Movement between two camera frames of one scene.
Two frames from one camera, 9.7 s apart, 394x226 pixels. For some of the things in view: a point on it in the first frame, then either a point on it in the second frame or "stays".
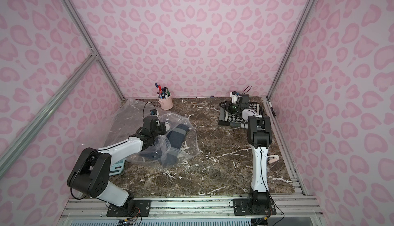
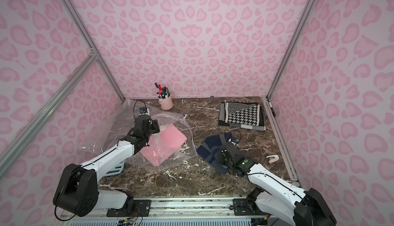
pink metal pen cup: (166, 104) stays
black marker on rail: (272, 109) stays
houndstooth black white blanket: (235, 117) stays
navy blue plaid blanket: (168, 149) -> (209, 150)
